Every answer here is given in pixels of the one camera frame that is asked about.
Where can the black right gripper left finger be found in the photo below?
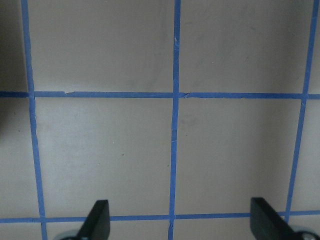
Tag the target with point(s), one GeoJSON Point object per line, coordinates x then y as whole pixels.
{"type": "Point", "coordinates": [97, 225]}

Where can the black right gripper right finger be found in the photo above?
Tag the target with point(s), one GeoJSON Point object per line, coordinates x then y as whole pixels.
{"type": "Point", "coordinates": [267, 224]}

